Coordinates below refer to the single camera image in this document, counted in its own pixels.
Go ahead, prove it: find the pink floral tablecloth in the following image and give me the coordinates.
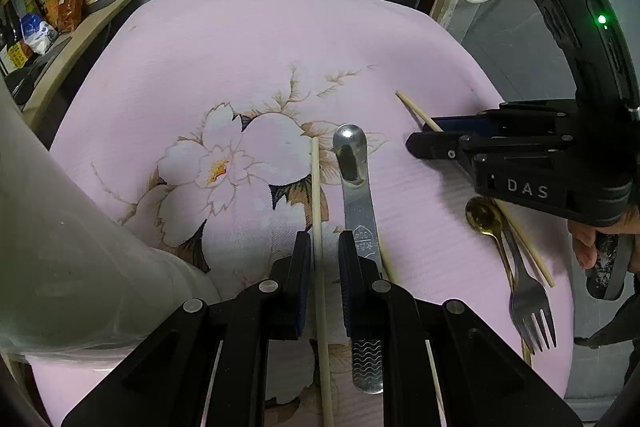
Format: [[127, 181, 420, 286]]
[[30, 0, 573, 427]]

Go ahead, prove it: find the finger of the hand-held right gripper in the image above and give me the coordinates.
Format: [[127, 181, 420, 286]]
[[422, 99, 578, 135], [406, 132, 573, 160]]

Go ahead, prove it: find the steel fork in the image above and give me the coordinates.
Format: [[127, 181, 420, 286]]
[[501, 219, 559, 355]]

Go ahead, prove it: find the white plastic utensil basket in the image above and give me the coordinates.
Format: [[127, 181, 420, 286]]
[[0, 82, 223, 363]]

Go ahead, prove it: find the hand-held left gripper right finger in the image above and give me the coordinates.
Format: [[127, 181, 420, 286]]
[[338, 231, 585, 427]]

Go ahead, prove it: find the white and blue bag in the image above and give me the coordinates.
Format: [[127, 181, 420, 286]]
[[20, 13, 60, 56]]

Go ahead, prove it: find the gold spoon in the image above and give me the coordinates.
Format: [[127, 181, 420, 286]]
[[465, 197, 533, 368]]

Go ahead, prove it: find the dark bottle with yellow label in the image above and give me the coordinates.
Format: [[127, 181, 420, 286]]
[[4, 0, 35, 70]]

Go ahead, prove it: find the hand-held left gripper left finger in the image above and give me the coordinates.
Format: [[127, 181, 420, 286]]
[[60, 231, 312, 427]]

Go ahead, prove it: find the steel tool with wavy handle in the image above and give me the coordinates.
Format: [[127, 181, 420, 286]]
[[332, 123, 386, 395]]

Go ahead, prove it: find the person's right hand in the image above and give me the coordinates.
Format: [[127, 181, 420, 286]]
[[569, 208, 640, 274]]

